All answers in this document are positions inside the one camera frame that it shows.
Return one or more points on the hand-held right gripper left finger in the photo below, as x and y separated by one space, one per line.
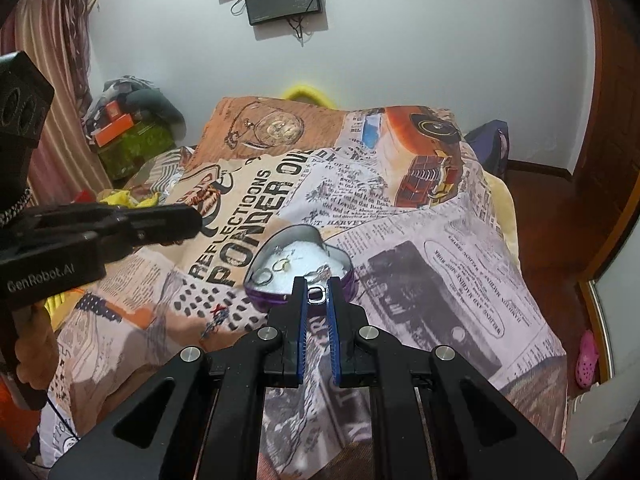
303 332

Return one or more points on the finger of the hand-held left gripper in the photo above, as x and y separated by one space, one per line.
150 240
160 217

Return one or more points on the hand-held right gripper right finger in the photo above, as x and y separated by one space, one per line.
332 332

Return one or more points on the green stone earrings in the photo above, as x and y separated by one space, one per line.
286 263

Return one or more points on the purple heart-shaped tin box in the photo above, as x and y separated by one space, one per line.
300 255

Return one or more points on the person's left forearm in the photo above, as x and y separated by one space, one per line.
17 417

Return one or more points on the person's left hand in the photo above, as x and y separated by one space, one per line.
47 350

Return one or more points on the yellow cloth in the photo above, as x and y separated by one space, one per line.
127 199

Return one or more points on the striped bedsheet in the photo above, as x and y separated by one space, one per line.
160 175

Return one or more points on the green storage box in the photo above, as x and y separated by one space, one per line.
137 152

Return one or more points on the small red packet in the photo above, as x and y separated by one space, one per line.
86 197

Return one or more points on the flat orange box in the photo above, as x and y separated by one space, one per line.
115 130

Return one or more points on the printed blanket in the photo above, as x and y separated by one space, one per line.
400 260

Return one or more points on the grey green pillow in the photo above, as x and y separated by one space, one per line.
160 102

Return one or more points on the small orange box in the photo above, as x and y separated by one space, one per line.
112 111

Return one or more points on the pile of clothes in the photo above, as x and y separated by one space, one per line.
117 90

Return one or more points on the yellow chair back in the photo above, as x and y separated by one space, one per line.
305 91

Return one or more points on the striped red curtain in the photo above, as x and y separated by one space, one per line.
55 45

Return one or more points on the yellow fleece blanket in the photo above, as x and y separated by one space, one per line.
502 210

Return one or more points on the dark blue backpack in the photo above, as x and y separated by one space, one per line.
490 145

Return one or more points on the pink clog shoe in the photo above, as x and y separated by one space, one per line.
587 360

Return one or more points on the white suitcase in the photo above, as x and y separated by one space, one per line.
600 425

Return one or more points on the white sliding wardrobe door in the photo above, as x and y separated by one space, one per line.
617 320

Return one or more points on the wooden door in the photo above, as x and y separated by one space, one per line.
615 110

